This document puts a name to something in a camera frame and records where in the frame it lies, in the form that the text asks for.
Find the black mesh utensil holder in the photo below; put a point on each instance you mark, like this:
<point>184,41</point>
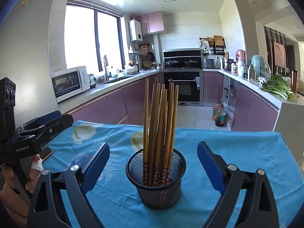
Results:
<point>156,197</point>

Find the person's left hand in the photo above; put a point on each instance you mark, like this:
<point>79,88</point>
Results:
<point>36,168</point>

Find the round woven basket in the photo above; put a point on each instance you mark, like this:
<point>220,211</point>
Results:
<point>147,64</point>

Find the black built-in oven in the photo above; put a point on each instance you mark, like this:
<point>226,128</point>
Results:
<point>187,92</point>

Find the dark sauce bottle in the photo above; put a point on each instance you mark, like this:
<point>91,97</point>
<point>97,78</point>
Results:
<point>220,117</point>

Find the white microwave oven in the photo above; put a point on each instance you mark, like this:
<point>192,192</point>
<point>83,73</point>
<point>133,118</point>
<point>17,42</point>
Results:
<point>68,83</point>

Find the wooden cutting board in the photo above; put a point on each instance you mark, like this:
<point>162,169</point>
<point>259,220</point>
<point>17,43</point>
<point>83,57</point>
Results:
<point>219,41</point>

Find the black range hood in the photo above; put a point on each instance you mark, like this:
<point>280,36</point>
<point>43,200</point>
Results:
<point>181,54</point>

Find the white bowl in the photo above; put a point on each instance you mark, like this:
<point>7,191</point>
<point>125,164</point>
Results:
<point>130,70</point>

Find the bunch of wooden chopsticks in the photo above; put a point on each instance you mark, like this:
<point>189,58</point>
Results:
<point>155,135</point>

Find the bunch of green vegetables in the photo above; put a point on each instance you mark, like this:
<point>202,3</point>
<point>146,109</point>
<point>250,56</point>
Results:
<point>276,85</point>

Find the white water heater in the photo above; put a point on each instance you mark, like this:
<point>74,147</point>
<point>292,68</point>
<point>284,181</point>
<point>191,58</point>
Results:
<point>135,30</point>

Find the pink peninsula base cabinets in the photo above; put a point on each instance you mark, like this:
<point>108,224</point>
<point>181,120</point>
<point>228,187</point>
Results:
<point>249,114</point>

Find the steel flask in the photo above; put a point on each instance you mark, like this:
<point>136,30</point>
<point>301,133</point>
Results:
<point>251,72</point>

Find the hanging black frying pan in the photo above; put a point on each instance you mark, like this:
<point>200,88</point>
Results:
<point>150,56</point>

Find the pink wall cabinet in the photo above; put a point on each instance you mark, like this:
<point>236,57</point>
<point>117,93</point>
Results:
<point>152,22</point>

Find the silver countertop appliance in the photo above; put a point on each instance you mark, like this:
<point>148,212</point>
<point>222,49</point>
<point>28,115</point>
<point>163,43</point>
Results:
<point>208,63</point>

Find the dark slatted wall panel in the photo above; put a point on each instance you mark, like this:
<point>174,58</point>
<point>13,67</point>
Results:
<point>268,42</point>

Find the yellow cooking oil bottle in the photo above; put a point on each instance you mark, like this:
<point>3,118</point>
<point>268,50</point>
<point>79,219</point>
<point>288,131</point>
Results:
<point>215,112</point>

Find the person's left forearm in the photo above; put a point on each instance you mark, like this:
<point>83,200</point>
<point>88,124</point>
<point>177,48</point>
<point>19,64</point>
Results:
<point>11,201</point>

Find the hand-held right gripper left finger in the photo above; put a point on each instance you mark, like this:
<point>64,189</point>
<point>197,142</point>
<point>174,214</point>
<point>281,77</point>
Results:
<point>96,166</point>

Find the blue floral tablecloth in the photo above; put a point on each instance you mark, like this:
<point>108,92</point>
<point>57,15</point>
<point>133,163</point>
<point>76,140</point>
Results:
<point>249,152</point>

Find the black pot with glass lid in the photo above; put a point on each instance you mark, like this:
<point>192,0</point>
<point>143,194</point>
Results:
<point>172,63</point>
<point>191,64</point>

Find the mint green appliance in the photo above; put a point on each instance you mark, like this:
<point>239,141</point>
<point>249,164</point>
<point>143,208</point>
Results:
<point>258,63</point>

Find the steel kitchen faucet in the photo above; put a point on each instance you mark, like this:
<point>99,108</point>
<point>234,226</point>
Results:
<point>105,66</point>

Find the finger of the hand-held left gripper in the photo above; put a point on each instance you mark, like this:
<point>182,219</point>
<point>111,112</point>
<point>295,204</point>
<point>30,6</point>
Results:
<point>48,117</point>
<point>57,124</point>

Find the steel stockpot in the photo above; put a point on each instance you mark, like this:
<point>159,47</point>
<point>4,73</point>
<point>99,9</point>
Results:
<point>227,64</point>

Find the kitchen window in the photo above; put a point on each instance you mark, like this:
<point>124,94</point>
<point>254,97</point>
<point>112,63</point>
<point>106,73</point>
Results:
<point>80,38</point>

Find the pink kettle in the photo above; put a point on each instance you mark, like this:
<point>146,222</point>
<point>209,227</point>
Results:
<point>241,55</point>

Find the black wall rack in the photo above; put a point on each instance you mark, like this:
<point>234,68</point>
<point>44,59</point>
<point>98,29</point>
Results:
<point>218,51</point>

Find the kitchen sink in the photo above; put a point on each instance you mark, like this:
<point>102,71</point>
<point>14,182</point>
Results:
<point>121,78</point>

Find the white plastic bag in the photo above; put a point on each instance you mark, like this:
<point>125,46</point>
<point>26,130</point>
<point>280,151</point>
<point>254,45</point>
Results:
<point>230,112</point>

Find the white plastic jar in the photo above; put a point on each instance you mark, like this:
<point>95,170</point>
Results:
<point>242,71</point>

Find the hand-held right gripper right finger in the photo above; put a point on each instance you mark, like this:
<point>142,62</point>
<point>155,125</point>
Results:
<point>210,166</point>

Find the pink wall picture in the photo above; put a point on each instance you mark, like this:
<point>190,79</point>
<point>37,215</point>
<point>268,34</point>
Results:
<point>279,54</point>

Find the pink sink base cabinets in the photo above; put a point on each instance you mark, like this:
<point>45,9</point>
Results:
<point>106,106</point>

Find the black smartphone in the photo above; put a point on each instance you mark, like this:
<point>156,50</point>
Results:
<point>47,152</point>

